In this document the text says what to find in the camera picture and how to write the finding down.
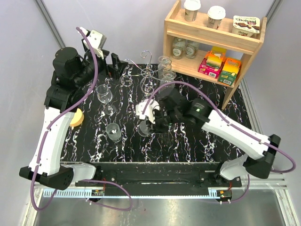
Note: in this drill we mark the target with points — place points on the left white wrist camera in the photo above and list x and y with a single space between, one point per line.
97 41

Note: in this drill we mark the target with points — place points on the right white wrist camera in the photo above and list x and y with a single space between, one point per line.
145 112

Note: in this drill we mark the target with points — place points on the chrome wine glass rack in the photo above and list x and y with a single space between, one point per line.
149 76

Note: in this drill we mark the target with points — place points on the yellow round sponge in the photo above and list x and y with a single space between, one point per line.
77 119

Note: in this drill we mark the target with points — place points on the white paper cup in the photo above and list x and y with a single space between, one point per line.
215 16
191 9

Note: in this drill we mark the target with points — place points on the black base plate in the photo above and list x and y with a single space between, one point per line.
161 178

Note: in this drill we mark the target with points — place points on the ribbed stemmed glass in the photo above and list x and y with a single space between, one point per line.
164 65
168 77

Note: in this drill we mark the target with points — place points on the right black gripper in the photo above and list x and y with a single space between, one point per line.
156 127

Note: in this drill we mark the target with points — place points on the green orange sponge box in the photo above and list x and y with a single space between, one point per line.
229 71

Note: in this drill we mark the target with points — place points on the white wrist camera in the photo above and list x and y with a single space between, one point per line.
145 112
97 41

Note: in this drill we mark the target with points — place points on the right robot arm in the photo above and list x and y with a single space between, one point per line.
259 149

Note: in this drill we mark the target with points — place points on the wooden shelf unit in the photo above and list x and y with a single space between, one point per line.
176 26

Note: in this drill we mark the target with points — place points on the clear wine glass left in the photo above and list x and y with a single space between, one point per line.
105 96

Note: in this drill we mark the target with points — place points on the white paper cup right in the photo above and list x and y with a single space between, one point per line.
215 16

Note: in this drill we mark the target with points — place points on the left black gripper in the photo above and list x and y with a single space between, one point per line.
118 66

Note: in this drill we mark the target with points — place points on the white paper cup left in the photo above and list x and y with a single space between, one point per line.
191 9

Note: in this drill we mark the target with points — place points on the pink sponge box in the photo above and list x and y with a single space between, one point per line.
211 69

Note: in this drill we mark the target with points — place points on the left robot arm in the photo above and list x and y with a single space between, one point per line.
71 73

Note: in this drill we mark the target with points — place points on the Chobani yogurt cup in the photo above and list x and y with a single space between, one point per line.
246 26

